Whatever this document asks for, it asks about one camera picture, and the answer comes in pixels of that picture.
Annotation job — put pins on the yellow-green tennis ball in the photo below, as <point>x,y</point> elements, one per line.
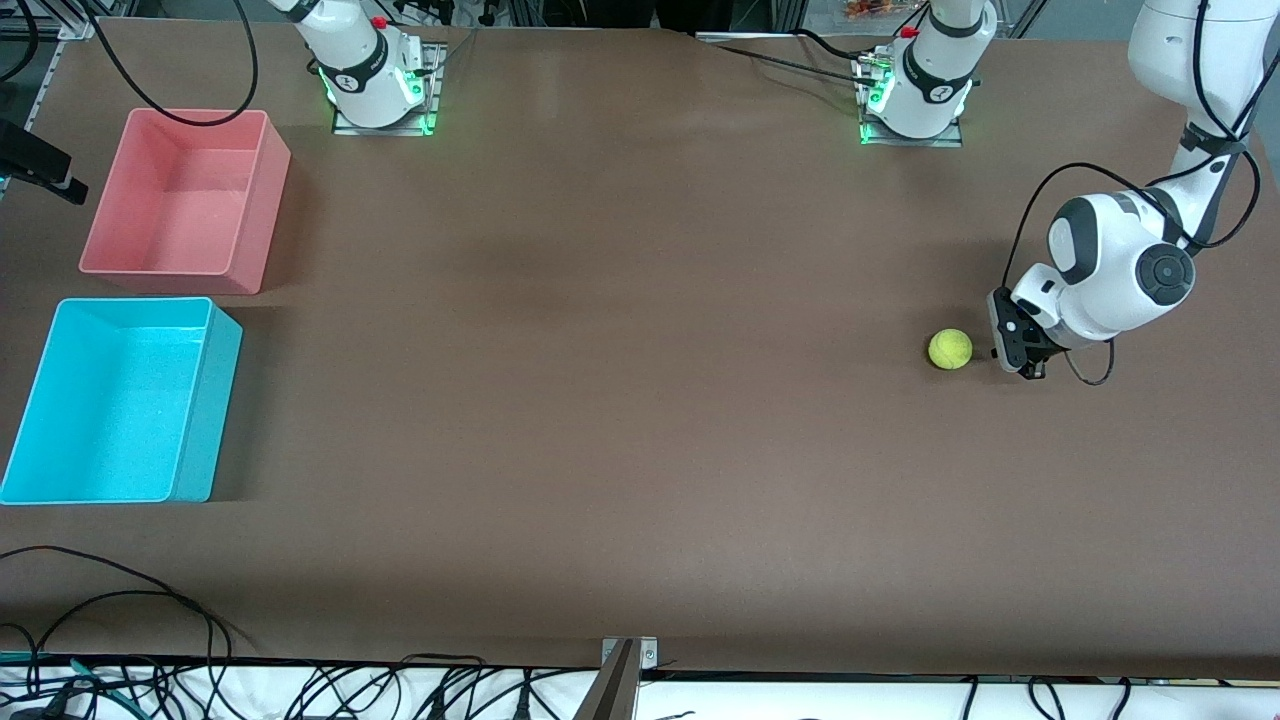
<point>950,349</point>

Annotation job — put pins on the pink plastic bin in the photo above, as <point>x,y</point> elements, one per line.
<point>190,210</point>

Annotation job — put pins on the brown table cover mat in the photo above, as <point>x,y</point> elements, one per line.
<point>640,450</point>

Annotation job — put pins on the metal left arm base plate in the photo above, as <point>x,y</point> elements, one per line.
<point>905,142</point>

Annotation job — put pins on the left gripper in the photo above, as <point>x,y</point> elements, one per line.
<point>1037,353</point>

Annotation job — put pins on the silver metal bracket plate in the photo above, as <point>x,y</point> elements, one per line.
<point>648,655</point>

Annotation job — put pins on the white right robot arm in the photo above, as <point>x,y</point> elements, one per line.
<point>360,70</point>

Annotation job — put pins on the orange snack package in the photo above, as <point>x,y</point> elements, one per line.
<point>870,8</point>

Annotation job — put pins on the blue plastic bin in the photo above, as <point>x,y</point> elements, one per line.
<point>110,400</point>

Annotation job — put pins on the aluminium frame rail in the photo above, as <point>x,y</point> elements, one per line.
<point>80,27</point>

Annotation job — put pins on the dark aluminium profile bar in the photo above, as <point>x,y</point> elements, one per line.
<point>610,690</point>

